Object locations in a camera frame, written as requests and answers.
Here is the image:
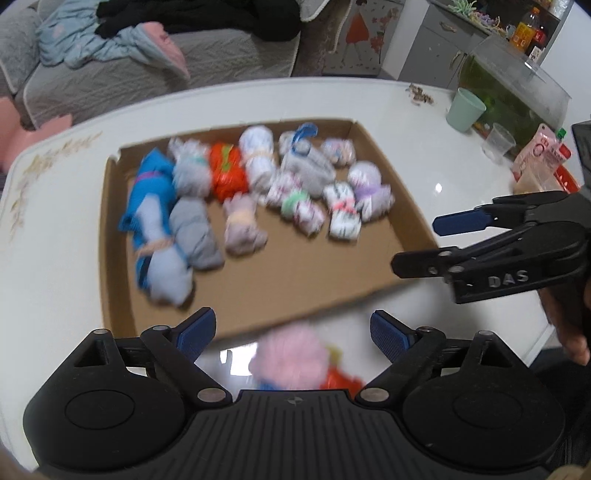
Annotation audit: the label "light blue and blue sock roll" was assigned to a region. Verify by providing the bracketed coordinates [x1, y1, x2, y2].
[133, 194, 192, 307]

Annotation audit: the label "fluffy pink blue sock bundle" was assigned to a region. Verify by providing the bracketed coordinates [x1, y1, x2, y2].
[249, 323, 329, 390]

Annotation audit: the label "mauve sock bundle yellow band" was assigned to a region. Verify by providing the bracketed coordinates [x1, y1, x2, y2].
[222, 193, 267, 257]

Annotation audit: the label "bubble lilac sock bundle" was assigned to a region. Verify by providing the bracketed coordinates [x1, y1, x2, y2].
[348, 161, 394, 223]

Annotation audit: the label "white green patterned sock bundle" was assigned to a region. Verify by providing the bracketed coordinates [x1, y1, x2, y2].
[322, 182, 362, 242]

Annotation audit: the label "pastel striped socks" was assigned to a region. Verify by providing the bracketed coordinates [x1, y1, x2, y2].
[321, 138, 356, 168]

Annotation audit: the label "blue sock roll pink band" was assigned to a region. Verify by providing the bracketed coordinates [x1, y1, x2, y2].
[119, 148, 177, 233]

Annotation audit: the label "orange plastic bundle yellow tie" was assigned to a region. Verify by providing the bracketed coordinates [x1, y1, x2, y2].
[209, 142, 249, 203]

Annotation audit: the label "white fluffy bundle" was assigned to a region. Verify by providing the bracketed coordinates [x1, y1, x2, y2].
[167, 137, 212, 199]

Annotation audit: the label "white purple sock green scrunchie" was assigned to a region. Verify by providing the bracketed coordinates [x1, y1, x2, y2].
[266, 171, 325, 237]

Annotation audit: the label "grey sock bundle blue tie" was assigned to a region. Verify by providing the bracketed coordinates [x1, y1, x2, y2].
[279, 123, 337, 198]

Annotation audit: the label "white knit sock roll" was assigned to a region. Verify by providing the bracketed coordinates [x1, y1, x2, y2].
[238, 125, 276, 195]

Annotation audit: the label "person right hand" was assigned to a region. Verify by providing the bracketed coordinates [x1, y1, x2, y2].
[538, 281, 590, 366]

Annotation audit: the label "pink snack bag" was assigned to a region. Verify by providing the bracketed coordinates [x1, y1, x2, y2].
[511, 123, 572, 194]

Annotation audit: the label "red snack packet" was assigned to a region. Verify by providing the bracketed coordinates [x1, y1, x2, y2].
[554, 165, 580, 194]

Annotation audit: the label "clear plastic cup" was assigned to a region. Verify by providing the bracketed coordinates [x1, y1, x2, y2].
[482, 123, 516, 164]

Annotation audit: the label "mint green cup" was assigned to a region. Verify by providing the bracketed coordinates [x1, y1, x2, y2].
[446, 88, 487, 133]

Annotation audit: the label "glass fish tank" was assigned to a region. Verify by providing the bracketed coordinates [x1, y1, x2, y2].
[459, 36, 570, 159]

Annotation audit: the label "shallow cardboard box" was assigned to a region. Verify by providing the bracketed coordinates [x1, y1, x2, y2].
[99, 119, 435, 337]

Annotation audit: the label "orange drink bottle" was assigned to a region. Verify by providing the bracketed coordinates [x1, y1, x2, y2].
[510, 7, 540, 53]

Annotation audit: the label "grey cabinet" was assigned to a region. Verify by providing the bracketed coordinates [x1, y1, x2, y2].
[398, 1, 489, 90]

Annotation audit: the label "decorated panel with figure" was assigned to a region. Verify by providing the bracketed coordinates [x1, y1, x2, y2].
[322, 0, 405, 77]

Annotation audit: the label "pink child stool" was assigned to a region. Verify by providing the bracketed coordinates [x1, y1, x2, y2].
[0, 97, 73, 174]

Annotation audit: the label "grey quilted sofa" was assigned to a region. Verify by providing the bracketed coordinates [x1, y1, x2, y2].
[0, 0, 334, 130]

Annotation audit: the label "black garment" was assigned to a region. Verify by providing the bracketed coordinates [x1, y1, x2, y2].
[95, 0, 303, 42]

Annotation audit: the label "light blue garment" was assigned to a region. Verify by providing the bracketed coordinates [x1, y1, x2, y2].
[36, 1, 190, 80]

